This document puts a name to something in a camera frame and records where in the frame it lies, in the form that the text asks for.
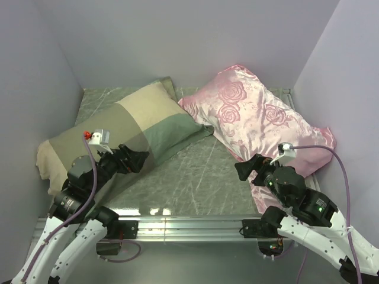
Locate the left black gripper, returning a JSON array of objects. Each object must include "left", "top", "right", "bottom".
[{"left": 88, "top": 143, "right": 149, "bottom": 195}]

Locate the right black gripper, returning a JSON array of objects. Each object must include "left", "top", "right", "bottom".
[{"left": 233, "top": 151, "right": 289, "bottom": 206}]

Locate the green beige patchwork pillowcase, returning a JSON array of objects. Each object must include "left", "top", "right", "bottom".
[{"left": 36, "top": 77, "right": 214, "bottom": 204}]

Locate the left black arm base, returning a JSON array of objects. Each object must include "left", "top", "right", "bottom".
[{"left": 96, "top": 221, "right": 142, "bottom": 263}]

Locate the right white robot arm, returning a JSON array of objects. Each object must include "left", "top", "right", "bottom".
[{"left": 235, "top": 150, "right": 378, "bottom": 283}]

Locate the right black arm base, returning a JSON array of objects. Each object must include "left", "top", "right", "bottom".
[{"left": 239, "top": 219, "right": 284, "bottom": 259}]

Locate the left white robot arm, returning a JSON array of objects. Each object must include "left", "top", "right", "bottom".
[{"left": 10, "top": 144, "right": 149, "bottom": 283}]

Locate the pink rose satin pillow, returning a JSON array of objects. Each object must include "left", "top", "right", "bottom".
[{"left": 177, "top": 64, "right": 338, "bottom": 214}]

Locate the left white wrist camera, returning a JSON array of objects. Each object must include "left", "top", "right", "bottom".
[{"left": 83, "top": 129, "right": 113, "bottom": 154}]

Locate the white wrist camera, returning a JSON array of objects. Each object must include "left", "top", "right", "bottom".
[
  {"left": 270, "top": 143, "right": 296, "bottom": 166},
  {"left": 83, "top": 129, "right": 113, "bottom": 154}
]

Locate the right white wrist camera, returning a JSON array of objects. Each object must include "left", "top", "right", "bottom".
[{"left": 270, "top": 143, "right": 296, "bottom": 166}]

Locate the aluminium front rail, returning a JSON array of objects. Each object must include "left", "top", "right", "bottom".
[{"left": 34, "top": 215, "right": 297, "bottom": 244}]

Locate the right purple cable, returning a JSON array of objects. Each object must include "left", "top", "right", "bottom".
[{"left": 291, "top": 144, "right": 362, "bottom": 284}]

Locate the purple cable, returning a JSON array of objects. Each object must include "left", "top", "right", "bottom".
[
  {"left": 291, "top": 144, "right": 362, "bottom": 284},
  {"left": 17, "top": 134, "right": 98, "bottom": 282}
]

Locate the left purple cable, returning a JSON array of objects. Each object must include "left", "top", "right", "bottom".
[{"left": 17, "top": 134, "right": 98, "bottom": 282}]

